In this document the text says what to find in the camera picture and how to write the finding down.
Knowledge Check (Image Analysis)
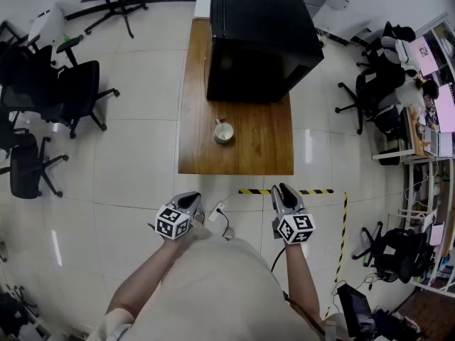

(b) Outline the black rolling screen stand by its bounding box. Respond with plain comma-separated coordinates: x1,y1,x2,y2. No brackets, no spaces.
65,0,149,39

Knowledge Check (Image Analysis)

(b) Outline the white air purifier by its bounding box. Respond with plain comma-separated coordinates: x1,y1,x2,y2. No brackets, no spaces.
28,2,68,49

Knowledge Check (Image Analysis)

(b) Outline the black waste bin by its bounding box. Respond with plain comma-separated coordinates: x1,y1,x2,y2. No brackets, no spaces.
378,146,403,167

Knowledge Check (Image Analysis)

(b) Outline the black mesh office chair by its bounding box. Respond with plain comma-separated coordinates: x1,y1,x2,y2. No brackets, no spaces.
0,43,65,121
0,132,70,200

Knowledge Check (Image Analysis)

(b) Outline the white wall shelf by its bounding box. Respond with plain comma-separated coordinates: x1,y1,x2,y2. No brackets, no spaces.
414,11,455,85

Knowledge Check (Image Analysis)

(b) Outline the person's right forearm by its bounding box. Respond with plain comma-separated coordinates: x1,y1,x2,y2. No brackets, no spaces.
283,242,323,322

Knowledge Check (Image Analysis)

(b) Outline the person's beige shirt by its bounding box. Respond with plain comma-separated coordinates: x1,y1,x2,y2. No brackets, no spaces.
84,222,328,341

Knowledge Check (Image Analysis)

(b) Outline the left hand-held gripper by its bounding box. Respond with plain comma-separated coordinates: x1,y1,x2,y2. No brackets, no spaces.
155,190,205,242

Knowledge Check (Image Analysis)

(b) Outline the brown shoulder strap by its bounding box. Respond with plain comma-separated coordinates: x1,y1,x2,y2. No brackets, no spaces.
282,291,328,334

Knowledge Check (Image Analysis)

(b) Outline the person's left forearm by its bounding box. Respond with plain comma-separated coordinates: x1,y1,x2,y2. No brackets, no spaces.
105,225,200,320

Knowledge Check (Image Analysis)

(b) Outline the wooden top office desk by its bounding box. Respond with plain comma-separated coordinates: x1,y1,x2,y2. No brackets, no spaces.
371,105,455,166

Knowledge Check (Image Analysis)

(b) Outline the white cup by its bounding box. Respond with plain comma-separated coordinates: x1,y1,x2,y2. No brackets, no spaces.
213,121,235,146

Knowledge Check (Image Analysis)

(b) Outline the yellow black floor tape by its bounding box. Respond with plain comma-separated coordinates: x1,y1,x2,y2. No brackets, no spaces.
238,188,349,320

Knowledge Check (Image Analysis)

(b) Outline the silver laptop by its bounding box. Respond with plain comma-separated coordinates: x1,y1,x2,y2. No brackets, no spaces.
422,129,454,158

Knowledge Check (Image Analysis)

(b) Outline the pink lit monitor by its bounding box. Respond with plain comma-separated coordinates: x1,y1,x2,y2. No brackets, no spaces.
437,82,455,134
407,35,441,78

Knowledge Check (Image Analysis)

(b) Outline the black handheld screen device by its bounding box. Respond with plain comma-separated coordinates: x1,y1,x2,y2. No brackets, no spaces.
335,283,377,339

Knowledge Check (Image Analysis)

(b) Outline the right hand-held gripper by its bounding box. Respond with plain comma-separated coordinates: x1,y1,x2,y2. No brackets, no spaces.
270,182,317,245

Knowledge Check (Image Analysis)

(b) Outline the white power strip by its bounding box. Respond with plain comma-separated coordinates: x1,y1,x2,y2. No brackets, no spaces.
208,202,227,223

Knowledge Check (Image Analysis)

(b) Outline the black mini fridge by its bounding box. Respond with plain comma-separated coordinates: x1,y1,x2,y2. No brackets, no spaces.
206,0,326,104

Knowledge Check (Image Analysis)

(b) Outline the white metal shelf rack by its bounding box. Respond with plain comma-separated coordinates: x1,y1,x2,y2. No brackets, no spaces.
386,154,455,293

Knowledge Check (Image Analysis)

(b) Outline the black power cable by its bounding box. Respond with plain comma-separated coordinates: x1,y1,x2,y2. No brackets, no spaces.
219,209,232,239

